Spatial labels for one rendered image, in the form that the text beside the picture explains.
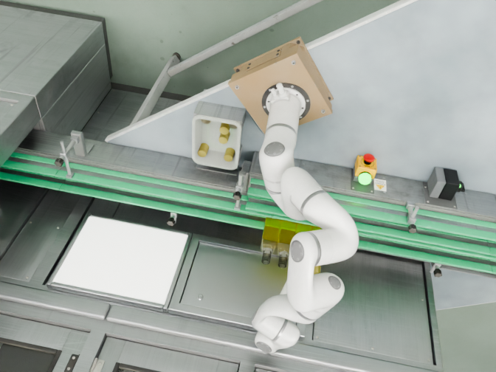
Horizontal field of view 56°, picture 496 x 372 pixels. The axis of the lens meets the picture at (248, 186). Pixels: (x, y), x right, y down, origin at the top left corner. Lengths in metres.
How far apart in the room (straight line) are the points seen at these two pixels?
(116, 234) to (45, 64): 0.78
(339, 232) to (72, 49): 1.52
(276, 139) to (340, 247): 0.37
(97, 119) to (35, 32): 0.47
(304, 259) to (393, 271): 0.88
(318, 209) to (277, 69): 0.49
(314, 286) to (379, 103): 0.73
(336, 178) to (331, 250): 0.64
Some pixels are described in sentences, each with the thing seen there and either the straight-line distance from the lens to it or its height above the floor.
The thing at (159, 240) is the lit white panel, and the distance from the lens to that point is 1.82.
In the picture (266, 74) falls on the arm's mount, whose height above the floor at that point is 0.85.
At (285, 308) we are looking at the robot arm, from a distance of 1.29.
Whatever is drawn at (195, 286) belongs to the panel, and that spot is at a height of 1.21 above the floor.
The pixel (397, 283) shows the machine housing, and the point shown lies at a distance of 1.90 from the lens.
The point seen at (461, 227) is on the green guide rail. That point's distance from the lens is 1.77.
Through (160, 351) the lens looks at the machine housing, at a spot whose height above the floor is 1.45.
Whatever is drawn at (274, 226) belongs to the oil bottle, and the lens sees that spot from 1.68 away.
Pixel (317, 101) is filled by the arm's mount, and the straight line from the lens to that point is 1.51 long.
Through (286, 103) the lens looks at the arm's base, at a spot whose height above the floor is 0.91.
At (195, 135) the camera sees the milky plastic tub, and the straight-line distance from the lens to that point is 1.68.
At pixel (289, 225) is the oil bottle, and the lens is 1.70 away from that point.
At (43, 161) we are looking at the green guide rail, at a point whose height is 0.90.
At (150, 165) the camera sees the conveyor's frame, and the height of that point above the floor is 0.84.
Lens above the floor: 2.10
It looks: 45 degrees down
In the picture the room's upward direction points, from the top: 166 degrees counter-clockwise
